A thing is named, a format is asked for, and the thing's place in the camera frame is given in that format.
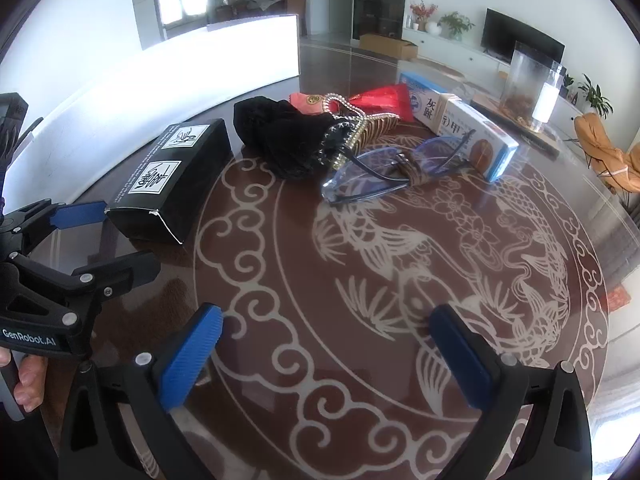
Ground black television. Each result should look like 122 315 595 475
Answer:
481 8 566 63

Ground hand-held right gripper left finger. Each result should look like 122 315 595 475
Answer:
60 302 224 480

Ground white medicine box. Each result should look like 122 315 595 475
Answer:
442 97 520 183

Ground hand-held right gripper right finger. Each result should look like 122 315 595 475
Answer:
429 305 593 480

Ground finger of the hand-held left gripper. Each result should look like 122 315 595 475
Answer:
0 199 109 261
10 252 162 357

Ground white backdrop board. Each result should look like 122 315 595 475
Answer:
0 12 301 211

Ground wooden tray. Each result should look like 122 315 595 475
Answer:
470 96 562 157

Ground clear plastic jar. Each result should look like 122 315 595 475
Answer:
500 40 564 133

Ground black velvet pouch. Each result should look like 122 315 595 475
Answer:
233 96 333 181

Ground brown hair tie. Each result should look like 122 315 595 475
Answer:
395 154 427 187

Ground white low cabinet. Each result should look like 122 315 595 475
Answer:
402 26 588 111

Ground blue medicine box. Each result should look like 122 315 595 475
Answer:
399 72 452 136

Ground wooden dining table with chairs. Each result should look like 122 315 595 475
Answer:
215 0 307 25

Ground red flower arrangement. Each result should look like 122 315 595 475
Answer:
409 1 439 32

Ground person's left hand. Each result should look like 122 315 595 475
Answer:
14 354 49 412

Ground pink pouch with round emblem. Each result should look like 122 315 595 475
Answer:
290 91 327 117

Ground black box with white labels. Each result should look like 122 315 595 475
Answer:
104 119 233 246

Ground red packet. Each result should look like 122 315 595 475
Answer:
349 84 417 122

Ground clear frame eyeglasses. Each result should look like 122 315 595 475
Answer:
321 130 476 206

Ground cardboard box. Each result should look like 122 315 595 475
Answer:
359 33 419 62

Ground dark patterned glass desktop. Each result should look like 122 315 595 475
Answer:
30 42 640 480

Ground striped beaded purse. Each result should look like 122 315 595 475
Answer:
322 92 401 171

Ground green plant in white pot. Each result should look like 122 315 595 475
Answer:
439 11 476 42

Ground large leafy potted plant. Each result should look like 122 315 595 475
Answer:
577 74 614 117

